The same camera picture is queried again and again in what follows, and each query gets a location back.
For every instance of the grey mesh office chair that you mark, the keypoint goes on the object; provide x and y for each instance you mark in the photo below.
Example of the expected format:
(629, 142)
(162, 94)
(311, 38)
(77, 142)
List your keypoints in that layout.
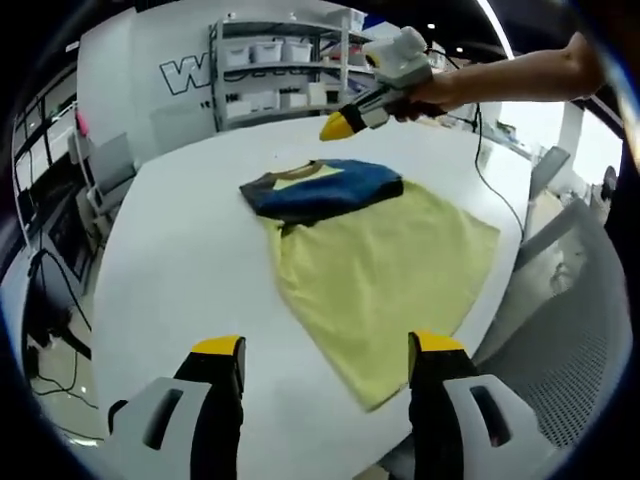
(560, 325)

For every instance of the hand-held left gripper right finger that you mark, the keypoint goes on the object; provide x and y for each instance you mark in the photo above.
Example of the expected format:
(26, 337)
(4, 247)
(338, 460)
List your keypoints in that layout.
(450, 435)

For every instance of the linear ceiling light strip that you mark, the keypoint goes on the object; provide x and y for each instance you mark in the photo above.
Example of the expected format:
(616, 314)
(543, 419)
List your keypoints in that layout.
(497, 25)

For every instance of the pink hanging item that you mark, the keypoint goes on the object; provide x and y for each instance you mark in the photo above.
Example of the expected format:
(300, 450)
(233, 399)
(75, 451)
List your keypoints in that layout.
(82, 125)

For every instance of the person's right hand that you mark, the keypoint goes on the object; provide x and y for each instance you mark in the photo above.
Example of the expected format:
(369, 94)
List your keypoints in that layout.
(430, 97)

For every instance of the grey metal shelving rack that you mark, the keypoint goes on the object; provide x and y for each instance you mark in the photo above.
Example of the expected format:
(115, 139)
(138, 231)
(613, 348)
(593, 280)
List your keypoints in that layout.
(218, 85)

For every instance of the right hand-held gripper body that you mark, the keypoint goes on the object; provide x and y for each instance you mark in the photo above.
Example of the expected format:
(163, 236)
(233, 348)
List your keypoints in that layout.
(400, 57)

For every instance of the dark office desk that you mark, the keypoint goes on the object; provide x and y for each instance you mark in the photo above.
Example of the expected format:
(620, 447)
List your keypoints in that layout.
(60, 225)

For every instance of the white floor stand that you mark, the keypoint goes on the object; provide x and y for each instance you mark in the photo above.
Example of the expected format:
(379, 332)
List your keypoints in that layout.
(82, 160)

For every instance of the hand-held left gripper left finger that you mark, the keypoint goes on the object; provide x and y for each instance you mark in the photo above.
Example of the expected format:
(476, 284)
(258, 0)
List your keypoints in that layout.
(150, 435)

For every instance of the group of white storage boxes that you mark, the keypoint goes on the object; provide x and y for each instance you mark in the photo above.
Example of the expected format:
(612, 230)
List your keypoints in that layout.
(270, 50)

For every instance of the yellow blue black garment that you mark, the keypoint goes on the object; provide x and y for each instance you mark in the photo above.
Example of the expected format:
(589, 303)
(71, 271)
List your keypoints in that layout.
(375, 260)

